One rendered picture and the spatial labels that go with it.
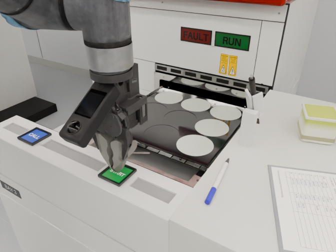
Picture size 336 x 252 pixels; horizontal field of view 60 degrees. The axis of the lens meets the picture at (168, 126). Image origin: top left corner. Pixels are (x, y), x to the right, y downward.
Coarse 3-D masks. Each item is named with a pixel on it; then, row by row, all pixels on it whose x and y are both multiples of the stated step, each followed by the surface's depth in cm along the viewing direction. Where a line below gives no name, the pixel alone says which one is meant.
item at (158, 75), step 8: (160, 72) 113; (160, 80) 116; (168, 80) 113; (176, 80) 111; (184, 80) 109; (192, 80) 107; (200, 80) 106; (208, 88) 105; (216, 88) 103; (224, 88) 101; (232, 88) 100; (240, 96) 99
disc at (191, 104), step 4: (184, 100) 102; (188, 100) 102; (192, 100) 102; (196, 100) 102; (200, 100) 102; (204, 100) 102; (184, 104) 99; (188, 104) 99; (192, 104) 99; (196, 104) 99; (200, 104) 99; (204, 104) 99; (208, 104) 99; (184, 108) 96; (188, 108) 96; (192, 108) 96; (196, 108) 96; (200, 108) 96; (204, 108) 96; (208, 108) 97
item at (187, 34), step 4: (184, 28) 100; (184, 32) 101; (188, 32) 100; (192, 32) 99; (196, 32) 99; (200, 32) 98; (204, 32) 97; (208, 32) 96; (184, 36) 102; (188, 36) 101; (192, 36) 100; (196, 36) 99; (200, 36) 98; (204, 36) 98; (208, 36) 97; (192, 40) 101; (196, 40) 100; (200, 40) 99; (204, 40) 98; (208, 40) 98
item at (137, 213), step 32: (0, 128) 74; (32, 128) 74; (0, 160) 76; (32, 160) 66; (64, 160) 63; (96, 160) 63; (64, 192) 65; (96, 192) 57; (128, 192) 54; (160, 192) 55; (96, 224) 63; (128, 224) 56; (160, 224) 50
